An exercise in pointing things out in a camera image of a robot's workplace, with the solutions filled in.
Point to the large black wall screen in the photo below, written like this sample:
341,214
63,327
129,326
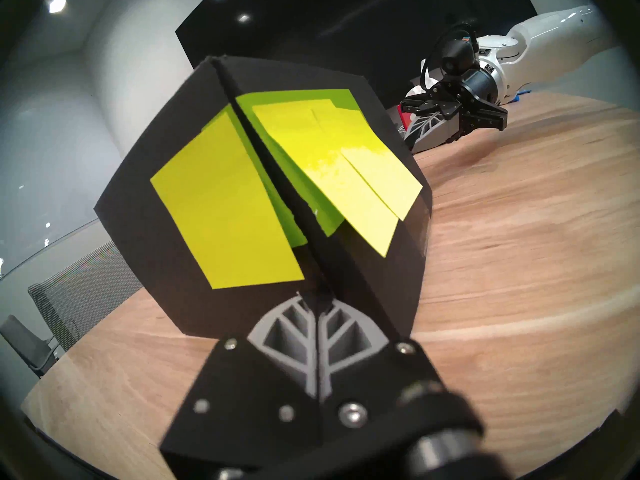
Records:
350,29

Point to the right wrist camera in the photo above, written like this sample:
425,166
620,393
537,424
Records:
455,59

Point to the large neon yellow sticky sheet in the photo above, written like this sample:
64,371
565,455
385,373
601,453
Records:
225,214

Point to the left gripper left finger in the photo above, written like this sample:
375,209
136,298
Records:
250,399

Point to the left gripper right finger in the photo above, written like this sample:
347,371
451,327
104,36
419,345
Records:
370,379

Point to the black cardboard box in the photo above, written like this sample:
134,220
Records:
150,224

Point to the neon yellow sticky note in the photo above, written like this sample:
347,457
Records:
350,174

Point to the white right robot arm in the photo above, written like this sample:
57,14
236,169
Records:
550,39

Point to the grey office chair with armrests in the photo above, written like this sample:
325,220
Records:
25,344

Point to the round ceiling downlight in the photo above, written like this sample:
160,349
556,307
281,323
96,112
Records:
56,5

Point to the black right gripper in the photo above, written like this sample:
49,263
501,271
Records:
480,84

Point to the white tissue sheet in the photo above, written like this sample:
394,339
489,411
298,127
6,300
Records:
420,81

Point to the blue plastic swatter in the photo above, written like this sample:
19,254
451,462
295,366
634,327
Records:
524,96

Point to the grey mesh office chair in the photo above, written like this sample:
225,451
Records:
85,294

